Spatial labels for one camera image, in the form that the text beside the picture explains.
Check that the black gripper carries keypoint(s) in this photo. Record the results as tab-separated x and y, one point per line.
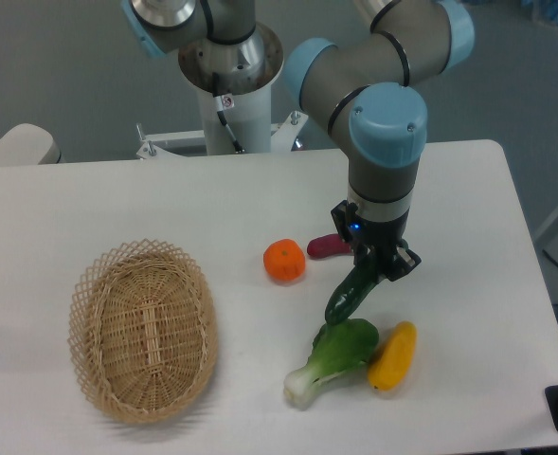
397	259

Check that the dark green cucumber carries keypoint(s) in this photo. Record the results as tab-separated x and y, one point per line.
352	291

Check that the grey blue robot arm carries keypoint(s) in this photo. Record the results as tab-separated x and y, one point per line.
362	96

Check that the purple sweet potato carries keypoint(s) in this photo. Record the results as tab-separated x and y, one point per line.
327	246

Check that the green bok choy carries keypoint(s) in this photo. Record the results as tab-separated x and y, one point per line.
336	350

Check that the orange tangerine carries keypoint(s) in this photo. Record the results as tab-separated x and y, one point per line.
284	260

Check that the yellow mango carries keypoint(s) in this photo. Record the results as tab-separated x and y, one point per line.
390	365

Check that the woven wicker basket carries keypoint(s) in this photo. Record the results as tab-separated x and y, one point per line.
143	334

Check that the white chair back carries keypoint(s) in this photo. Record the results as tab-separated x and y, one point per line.
27	145

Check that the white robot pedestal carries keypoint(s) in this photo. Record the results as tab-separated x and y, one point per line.
233	89

